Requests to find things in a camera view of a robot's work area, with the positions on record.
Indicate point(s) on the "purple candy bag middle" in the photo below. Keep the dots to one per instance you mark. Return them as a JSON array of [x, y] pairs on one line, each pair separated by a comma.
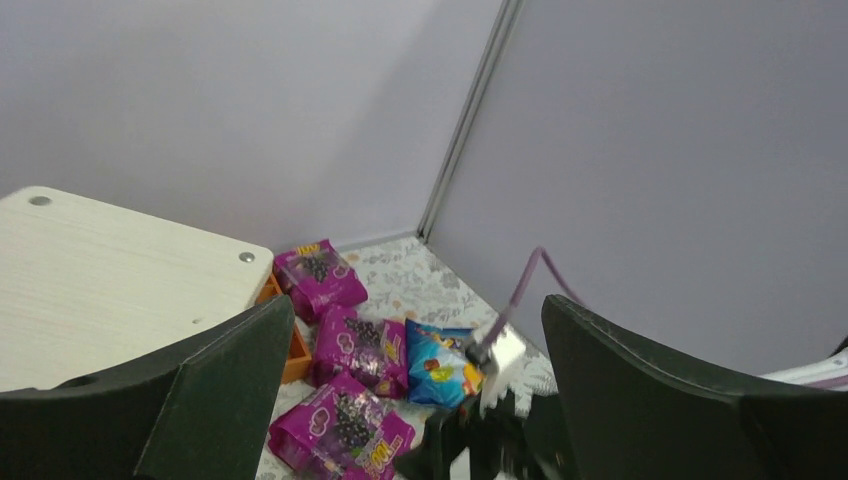
[[371, 349]]

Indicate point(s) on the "purple candy bag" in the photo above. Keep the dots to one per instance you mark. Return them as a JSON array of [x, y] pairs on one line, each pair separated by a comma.
[[316, 277], [371, 349], [341, 431]]

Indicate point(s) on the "purple candy bag near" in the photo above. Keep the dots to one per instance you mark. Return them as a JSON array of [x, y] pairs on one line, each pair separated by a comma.
[[341, 431]]

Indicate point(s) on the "floral patterned table mat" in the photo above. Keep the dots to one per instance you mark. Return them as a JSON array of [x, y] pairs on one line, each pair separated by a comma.
[[406, 280]]

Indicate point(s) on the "orange wooden compartment tray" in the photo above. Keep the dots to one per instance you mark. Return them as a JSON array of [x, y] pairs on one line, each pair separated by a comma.
[[299, 357]]

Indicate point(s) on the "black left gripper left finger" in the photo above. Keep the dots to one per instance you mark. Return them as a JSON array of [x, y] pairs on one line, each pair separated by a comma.
[[196, 409]]

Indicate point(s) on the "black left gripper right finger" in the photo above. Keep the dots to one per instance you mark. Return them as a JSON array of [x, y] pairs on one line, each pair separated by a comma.
[[637, 409]]

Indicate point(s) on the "white wooden two-tier shelf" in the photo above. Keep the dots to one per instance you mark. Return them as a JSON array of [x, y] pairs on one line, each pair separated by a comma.
[[87, 285]]

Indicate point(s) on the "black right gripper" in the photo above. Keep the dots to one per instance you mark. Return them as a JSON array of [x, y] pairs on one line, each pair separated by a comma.
[[502, 441]]

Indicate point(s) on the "purple candy bag far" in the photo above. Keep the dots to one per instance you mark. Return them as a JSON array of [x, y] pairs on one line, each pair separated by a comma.
[[316, 277]]

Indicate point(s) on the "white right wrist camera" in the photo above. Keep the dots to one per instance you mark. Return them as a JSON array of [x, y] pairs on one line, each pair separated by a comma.
[[500, 361]]

